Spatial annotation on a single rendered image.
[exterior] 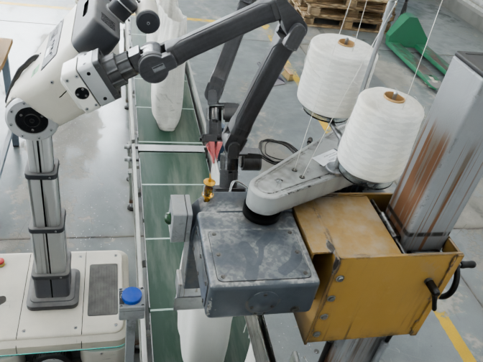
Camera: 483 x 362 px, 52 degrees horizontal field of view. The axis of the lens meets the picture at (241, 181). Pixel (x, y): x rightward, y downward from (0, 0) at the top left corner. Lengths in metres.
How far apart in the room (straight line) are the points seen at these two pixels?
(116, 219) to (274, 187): 2.06
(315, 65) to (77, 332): 1.54
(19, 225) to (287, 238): 2.20
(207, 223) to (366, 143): 0.39
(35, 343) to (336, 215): 1.45
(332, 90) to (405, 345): 1.91
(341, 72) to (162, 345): 1.32
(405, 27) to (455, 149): 5.59
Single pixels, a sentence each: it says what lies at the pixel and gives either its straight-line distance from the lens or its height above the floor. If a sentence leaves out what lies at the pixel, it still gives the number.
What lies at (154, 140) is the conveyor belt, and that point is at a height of 0.38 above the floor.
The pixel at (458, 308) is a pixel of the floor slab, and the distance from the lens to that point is 3.21.
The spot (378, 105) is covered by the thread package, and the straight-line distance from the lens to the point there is 0.97.
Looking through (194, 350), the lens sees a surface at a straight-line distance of 1.84.
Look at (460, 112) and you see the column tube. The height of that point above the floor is 1.67.
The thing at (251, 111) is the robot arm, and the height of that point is 1.40.
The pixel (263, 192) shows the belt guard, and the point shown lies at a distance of 1.10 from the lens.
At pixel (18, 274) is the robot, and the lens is 2.49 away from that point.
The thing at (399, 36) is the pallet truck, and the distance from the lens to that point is 6.66.
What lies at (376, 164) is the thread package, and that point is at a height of 1.58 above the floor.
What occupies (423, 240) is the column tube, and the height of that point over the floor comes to 1.33.
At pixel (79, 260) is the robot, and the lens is 2.51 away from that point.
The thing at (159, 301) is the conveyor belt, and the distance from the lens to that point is 2.19.
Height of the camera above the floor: 2.08
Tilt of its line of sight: 37 degrees down
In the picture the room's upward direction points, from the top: 11 degrees clockwise
